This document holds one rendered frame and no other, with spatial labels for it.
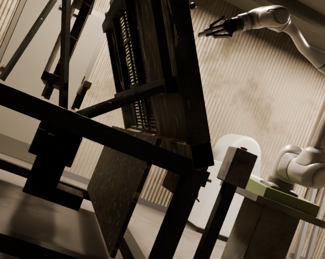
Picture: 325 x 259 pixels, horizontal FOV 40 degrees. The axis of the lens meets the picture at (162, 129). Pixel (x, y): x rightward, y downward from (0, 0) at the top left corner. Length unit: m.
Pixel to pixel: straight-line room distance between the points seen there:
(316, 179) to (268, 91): 4.37
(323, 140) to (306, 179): 0.23
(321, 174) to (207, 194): 3.35
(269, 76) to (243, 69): 0.43
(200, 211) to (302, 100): 2.46
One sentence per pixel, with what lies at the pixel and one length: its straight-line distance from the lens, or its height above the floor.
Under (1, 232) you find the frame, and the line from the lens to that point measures 2.12.
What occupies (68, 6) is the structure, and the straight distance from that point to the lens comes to 3.08.
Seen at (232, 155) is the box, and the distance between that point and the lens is 2.21.
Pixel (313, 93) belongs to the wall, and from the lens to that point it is 7.12.
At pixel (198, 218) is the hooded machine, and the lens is 5.68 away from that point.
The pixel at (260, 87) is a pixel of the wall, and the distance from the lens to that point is 6.66.
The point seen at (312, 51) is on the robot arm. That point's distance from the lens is 2.64.
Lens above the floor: 0.77
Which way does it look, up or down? 3 degrees up
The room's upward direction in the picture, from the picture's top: 22 degrees clockwise
